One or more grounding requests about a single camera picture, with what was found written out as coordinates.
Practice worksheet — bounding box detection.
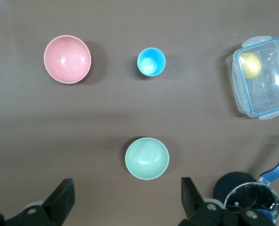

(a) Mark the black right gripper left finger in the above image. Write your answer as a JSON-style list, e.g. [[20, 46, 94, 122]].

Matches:
[[0, 178, 76, 226]]

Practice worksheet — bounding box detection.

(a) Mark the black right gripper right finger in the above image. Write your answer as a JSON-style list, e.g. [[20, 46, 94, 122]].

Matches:
[[178, 177, 277, 226]]

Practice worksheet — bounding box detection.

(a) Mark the pale green bowl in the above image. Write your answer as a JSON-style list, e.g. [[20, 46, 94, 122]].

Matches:
[[124, 137, 170, 181]]

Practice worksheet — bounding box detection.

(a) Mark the pink bowl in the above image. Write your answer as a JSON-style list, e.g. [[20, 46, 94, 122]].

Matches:
[[43, 35, 92, 84]]

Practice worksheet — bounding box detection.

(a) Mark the clear lidded plastic container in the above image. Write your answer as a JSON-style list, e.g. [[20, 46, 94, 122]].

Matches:
[[225, 35, 279, 121]]

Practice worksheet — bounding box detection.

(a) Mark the blue plastic cup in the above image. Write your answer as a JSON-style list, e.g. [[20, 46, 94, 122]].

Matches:
[[136, 47, 167, 77]]

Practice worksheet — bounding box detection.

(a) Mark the yellow lemon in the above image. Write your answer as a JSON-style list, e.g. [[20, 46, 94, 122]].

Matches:
[[239, 52, 263, 81]]

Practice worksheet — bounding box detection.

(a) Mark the black saucepan with blue handle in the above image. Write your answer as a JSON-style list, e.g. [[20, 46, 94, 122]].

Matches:
[[213, 148, 279, 224]]

